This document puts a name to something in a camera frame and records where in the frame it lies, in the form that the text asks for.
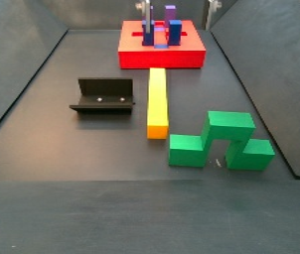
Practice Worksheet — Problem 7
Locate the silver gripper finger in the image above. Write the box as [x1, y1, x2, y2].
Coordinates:
[135, 0, 151, 33]
[206, 0, 222, 29]

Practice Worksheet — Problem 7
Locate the long yellow block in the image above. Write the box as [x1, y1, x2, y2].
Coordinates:
[147, 68, 168, 139]

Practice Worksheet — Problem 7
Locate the red board base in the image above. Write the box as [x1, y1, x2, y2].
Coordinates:
[117, 20, 206, 68]

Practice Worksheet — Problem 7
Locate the purple block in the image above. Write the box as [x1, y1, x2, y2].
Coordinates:
[164, 5, 176, 27]

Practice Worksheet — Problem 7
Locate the blue U-shaped block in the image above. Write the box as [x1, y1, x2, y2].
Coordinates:
[141, 20, 182, 49]

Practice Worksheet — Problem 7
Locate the green stepped block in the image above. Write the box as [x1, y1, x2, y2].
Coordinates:
[168, 111, 274, 171]

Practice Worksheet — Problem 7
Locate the black angle bracket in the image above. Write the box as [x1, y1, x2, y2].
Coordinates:
[69, 77, 133, 113]

